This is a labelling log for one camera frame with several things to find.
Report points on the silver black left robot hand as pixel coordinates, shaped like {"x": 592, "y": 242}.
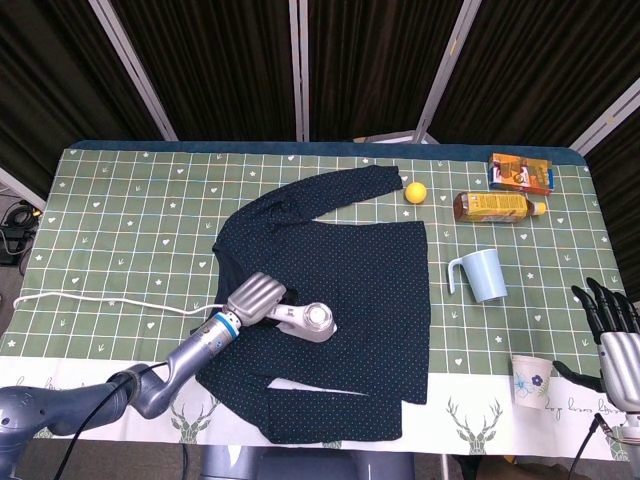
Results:
{"x": 255, "y": 297}

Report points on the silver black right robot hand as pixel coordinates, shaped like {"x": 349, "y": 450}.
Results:
{"x": 622, "y": 360}

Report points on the white handheld steam iron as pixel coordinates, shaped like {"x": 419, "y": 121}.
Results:
{"x": 312, "y": 322}

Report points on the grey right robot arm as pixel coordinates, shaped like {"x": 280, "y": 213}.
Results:
{"x": 632, "y": 430}

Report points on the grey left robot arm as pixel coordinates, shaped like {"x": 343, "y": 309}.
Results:
{"x": 165, "y": 375}

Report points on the dark blue dotted shirt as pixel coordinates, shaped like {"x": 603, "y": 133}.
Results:
{"x": 350, "y": 260}

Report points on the flower print paper cup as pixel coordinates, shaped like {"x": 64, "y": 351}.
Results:
{"x": 531, "y": 382}

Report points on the light blue plastic mug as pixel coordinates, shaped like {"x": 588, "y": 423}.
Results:
{"x": 485, "y": 275}

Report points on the green grid pattern tablecloth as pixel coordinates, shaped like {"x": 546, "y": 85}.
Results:
{"x": 125, "y": 200}

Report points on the grey robot torso base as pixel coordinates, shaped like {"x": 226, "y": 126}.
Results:
{"x": 310, "y": 462}

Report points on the yellow ball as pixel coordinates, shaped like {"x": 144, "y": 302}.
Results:
{"x": 416, "y": 193}

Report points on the brown tea bottle yellow label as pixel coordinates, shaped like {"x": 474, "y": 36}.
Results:
{"x": 495, "y": 207}

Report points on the grey box behind table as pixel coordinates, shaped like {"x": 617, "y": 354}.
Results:
{"x": 395, "y": 137}

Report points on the orange snack carton box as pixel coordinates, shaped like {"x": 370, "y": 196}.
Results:
{"x": 520, "y": 172}

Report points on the dark brown pleated curtain panel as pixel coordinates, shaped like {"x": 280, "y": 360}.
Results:
{"x": 540, "y": 70}
{"x": 215, "y": 65}
{"x": 375, "y": 65}
{"x": 55, "y": 75}

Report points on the white screen frame post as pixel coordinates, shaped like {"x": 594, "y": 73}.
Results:
{"x": 299, "y": 70}
{"x": 607, "y": 117}
{"x": 135, "y": 70}
{"x": 447, "y": 65}

